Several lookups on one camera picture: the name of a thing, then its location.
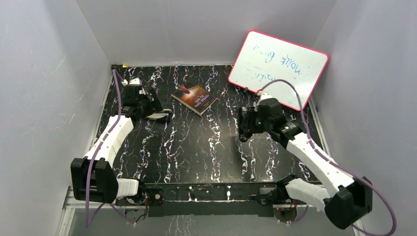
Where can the dark paperback book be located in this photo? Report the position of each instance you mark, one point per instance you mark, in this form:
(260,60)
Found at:
(194,97)

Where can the beige stapler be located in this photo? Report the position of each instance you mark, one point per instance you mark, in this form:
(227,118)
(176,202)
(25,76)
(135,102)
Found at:
(162,116)

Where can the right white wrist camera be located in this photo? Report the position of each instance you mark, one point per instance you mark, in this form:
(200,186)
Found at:
(263,96)

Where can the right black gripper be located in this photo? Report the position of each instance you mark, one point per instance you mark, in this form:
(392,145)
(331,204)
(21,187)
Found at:
(247,125)

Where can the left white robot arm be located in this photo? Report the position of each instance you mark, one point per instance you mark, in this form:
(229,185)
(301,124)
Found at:
(93,178)

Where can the pink framed whiteboard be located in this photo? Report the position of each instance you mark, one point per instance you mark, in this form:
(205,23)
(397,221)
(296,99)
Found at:
(286,70)

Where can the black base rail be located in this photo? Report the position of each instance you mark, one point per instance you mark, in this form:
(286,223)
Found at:
(239,198)

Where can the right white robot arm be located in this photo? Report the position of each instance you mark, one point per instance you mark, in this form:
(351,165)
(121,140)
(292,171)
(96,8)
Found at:
(343,198)

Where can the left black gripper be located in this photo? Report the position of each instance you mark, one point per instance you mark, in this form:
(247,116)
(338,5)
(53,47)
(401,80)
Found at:
(153,106)

